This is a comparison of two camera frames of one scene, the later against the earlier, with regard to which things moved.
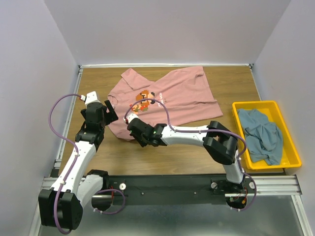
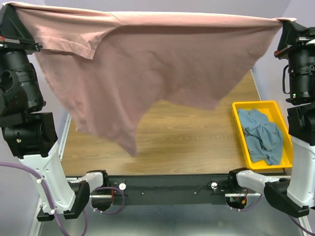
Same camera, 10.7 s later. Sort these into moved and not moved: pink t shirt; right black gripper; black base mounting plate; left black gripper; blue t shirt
Moved: right black gripper; pink t shirt; left black gripper
Not moved: blue t shirt; black base mounting plate
